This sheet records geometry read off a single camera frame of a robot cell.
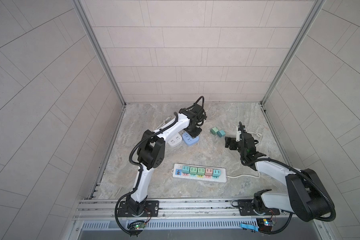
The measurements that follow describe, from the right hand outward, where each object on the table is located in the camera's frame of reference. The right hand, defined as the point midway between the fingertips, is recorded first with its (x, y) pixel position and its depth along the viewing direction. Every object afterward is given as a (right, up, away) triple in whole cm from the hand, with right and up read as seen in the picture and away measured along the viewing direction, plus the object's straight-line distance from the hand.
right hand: (230, 137), depth 91 cm
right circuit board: (+10, -37, -22) cm, 44 cm away
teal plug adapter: (-27, -15, -13) cm, 34 cm away
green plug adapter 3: (-8, +3, +8) cm, 12 cm away
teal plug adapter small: (-11, -17, -14) cm, 24 cm away
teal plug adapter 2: (-4, +1, +6) cm, 7 cm away
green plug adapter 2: (-19, -16, -13) cm, 28 cm away
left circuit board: (-48, -35, -25) cm, 65 cm away
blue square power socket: (-25, -3, +3) cm, 25 cm away
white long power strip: (-7, -19, -11) cm, 23 cm away
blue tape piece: (+3, -36, -26) cm, 44 cm away
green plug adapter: (-23, -15, -13) cm, 31 cm away
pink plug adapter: (-15, -16, -14) cm, 26 cm away
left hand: (-19, +4, +1) cm, 20 cm away
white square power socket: (-34, -3, +3) cm, 34 cm away
